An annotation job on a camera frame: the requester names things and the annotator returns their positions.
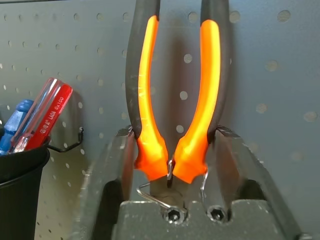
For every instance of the grey metal pegboard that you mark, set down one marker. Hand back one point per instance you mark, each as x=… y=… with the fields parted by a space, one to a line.
x=250 y=37

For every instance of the orange black pliers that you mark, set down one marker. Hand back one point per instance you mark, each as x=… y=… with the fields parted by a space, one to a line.
x=146 y=100

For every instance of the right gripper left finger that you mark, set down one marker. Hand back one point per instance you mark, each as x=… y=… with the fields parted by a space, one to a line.
x=117 y=155

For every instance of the red screwdriver with white print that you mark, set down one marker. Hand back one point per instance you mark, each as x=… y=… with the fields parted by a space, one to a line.
x=55 y=112

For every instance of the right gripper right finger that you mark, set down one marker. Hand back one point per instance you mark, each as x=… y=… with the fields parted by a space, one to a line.
x=240 y=162

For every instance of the clear red-striped screwdriver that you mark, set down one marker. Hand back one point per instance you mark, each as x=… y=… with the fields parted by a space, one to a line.
x=42 y=100

